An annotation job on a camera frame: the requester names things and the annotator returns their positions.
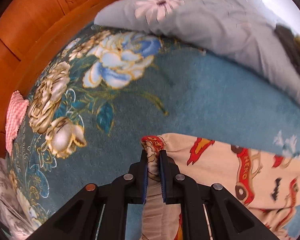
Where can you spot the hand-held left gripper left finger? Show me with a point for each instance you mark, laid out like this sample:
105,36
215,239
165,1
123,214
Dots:
145,180

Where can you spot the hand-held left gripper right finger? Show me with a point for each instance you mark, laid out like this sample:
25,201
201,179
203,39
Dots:
163,180

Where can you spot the cream car print pajama pants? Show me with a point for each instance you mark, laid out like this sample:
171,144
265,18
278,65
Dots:
215,170

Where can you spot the pink zigzag cloth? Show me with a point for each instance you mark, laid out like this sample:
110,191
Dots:
15,120

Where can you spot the grey floral bedsheet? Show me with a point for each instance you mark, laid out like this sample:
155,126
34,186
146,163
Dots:
2,197

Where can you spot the grey-blue daisy print duvet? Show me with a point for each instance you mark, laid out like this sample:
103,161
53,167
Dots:
215,17

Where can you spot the dark grey garment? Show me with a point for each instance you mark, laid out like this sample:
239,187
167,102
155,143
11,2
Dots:
292,47

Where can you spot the orange wooden bed headboard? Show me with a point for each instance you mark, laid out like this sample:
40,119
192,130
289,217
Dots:
40,17

